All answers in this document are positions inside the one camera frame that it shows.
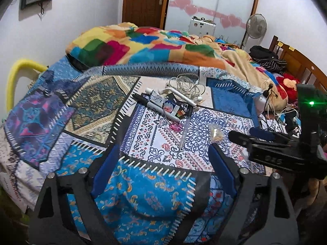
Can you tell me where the black marker pen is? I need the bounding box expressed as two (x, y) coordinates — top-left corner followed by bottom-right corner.
(132, 94), (180, 123)

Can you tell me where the white cable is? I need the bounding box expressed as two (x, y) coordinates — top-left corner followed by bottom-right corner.
(166, 73), (207, 102)

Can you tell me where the crumpled clear wrapper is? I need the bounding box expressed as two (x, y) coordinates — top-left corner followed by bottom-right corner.
(208, 123), (224, 143)

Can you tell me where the red plush toy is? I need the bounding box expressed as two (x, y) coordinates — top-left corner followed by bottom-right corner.
(276, 73), (300, 104)

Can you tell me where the clear plastic syringe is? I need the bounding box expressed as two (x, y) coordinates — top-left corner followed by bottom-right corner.
(179, 105), (194, 150)

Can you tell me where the blue patchwork bed sheet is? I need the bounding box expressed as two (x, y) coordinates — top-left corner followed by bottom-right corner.
(1, 63), (266, 244)

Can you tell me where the pink octopus toy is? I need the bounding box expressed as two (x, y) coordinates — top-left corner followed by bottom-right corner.
(169, 122), (183, 132)

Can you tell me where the black striped clothing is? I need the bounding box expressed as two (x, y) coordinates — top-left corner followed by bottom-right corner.
(249, 45), (287, 75)

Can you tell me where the wooden headboard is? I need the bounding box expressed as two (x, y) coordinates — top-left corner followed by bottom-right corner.
(269, 36), (327, 93)

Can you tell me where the white standing fan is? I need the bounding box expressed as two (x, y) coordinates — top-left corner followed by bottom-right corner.
(241, 13), (267, 49)

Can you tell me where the white box on wardrobe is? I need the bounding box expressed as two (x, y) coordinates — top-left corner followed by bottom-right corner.
(188, 16), (216, 37)

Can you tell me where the colourful patch blanket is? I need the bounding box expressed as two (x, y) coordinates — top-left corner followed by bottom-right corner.
(65, 22), (288, 111)

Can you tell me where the white wardrobe with pink hearts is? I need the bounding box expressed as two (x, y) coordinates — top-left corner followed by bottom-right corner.
(164, 0), (255, 45)

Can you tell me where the brown wooden door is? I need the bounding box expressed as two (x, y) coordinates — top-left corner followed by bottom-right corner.
(122, 0), (168, 29)

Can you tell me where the yellow foam bed rail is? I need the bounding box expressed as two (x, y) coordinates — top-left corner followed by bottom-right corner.
(6, 59), (48, 112)

